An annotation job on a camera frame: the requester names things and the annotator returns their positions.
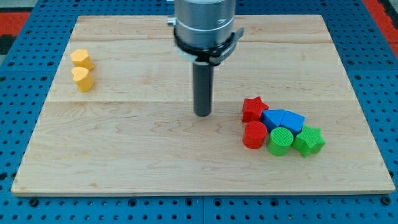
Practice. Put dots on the wooden board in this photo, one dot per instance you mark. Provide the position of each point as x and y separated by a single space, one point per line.
134 133

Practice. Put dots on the blue cube block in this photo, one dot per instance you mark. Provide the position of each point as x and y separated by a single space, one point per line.
272 118
292 121

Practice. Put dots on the yellow hexagon block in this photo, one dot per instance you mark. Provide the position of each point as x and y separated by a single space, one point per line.
81 58

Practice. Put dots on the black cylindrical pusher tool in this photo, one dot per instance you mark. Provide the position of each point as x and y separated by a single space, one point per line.
202 89

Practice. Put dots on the red star block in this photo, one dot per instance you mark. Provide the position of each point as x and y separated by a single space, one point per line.
253 108

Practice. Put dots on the red cylinder block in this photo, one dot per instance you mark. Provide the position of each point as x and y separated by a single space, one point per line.
254 134

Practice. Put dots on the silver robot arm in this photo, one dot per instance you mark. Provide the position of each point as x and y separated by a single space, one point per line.
203 29

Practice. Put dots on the green cylinder block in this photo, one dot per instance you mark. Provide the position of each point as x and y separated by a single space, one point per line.
280 141

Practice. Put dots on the blue cube block right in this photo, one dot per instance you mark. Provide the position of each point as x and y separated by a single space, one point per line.
292 121

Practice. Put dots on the blue cube block left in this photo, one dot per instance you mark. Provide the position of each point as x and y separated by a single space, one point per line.
272 118

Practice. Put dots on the yellow heart block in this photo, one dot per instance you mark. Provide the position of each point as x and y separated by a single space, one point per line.
82 78

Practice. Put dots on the green star block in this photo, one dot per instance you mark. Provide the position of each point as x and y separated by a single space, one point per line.
308 141

